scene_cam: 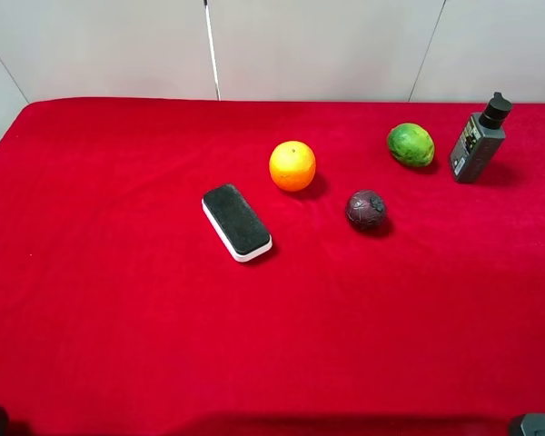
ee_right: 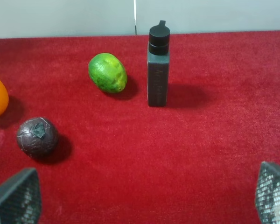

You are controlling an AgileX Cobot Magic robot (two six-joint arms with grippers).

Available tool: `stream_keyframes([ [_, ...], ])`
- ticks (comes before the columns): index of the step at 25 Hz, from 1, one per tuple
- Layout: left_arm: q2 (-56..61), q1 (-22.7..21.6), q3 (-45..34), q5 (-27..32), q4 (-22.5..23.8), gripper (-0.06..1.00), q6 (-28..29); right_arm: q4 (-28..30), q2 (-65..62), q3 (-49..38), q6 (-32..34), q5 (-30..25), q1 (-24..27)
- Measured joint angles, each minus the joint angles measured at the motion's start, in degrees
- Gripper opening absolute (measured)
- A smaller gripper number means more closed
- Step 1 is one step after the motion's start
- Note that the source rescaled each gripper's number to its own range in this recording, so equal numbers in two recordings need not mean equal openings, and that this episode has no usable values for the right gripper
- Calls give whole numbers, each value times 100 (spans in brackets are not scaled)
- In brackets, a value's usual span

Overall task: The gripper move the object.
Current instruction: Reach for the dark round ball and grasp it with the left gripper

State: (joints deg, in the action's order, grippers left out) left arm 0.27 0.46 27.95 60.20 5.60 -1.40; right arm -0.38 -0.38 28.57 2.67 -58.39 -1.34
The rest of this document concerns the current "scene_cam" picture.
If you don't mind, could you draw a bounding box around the red table cloth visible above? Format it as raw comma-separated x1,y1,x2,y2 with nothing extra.
0,98,545,435

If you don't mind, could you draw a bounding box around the white pole behind table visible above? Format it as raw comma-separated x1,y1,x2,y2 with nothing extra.
203,0,222,101

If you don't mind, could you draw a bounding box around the dark grey lotion bottle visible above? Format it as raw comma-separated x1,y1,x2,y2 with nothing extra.
449,92,512,183

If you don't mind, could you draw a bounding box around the green mango fruit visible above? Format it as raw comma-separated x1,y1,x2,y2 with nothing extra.
386,123,435,168

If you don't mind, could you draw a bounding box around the dark purple mangosteen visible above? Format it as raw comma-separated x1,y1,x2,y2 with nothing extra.
345,190,387,231

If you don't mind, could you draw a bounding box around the dark object bottom right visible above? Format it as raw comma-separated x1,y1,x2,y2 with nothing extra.
508,413,545,436

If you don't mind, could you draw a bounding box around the black white board eraser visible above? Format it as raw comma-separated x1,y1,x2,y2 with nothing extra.
202,183,273,263

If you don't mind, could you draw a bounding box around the orange fruit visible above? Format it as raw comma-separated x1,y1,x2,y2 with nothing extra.
269,141,316,192

